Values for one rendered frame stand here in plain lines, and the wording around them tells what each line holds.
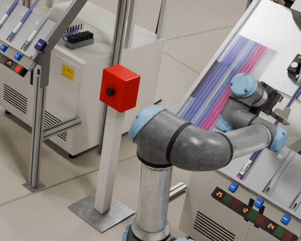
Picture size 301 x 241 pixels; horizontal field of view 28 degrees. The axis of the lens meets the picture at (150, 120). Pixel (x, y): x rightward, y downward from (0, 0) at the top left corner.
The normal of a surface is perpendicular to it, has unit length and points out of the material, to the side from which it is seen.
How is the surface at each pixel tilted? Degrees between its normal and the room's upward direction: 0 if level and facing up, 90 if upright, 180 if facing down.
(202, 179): 90
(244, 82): 57
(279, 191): 44
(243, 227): 90
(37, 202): 0
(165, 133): 53
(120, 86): 90
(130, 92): 90
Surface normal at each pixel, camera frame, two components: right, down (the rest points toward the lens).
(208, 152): 0.42, 0.07
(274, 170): -0.34, -0.42
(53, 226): 0.15, -0.85
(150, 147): -0.60, 0.48
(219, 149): 0.62, -0.11
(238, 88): -0.47, -0.22
